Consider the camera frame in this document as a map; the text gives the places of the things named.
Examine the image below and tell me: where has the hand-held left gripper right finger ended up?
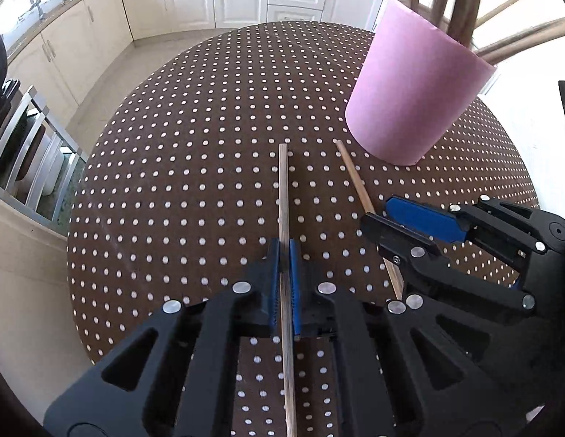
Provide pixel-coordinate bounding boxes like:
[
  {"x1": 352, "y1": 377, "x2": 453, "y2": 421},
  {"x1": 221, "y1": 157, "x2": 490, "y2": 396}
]
[{"x1": 288, "y1": 238, "x2": 525, "y2": 437}]

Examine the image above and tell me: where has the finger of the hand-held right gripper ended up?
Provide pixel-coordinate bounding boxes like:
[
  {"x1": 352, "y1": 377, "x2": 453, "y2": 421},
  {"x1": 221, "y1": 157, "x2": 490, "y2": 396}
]
[
  {"x1": 384, "y1": 194, "x2": 548, "y2": 265},
  {"x1": 359, "y1": 212, "x2": 537, "y2": 366}
]

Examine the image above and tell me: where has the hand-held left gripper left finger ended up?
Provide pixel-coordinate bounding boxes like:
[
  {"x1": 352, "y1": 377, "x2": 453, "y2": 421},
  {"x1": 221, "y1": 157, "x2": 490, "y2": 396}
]
[{"x1": 43, "y1": 238, "x2": 283, "y2": 437}]

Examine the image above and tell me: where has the pink cup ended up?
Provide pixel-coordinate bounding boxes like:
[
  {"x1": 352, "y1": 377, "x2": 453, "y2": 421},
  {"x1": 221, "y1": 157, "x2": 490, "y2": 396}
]
[{"x1": 345, "y1": 0, "x2": 498, "y2": 166}]

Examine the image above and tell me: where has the bundle of wooden chopsticks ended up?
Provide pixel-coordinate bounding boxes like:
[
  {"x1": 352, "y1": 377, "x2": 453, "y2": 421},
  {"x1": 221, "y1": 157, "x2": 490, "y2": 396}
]
[{"x1": 407, "y1": 0, "x2": 565, "y2": 64}]

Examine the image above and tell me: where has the round polka-dot table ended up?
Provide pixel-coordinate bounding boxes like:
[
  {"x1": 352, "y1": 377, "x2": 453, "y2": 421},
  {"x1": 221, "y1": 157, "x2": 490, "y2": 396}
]
[{"x1": 66, "y1": 20, "x2": 545, "y2": 437}]

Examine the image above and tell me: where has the metal dish rack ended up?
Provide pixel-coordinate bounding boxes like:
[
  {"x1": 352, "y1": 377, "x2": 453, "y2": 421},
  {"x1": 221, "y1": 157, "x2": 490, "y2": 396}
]
[{"x1": 0, "y1": 84, "x2": 88, "y2": 237}]

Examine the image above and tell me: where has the cream kitchen cabinet run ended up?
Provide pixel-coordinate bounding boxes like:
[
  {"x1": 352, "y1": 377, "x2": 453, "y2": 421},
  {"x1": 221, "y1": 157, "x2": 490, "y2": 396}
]
[{"x1": 7, "y1": 0, "x2": 269, "y2": 114}]

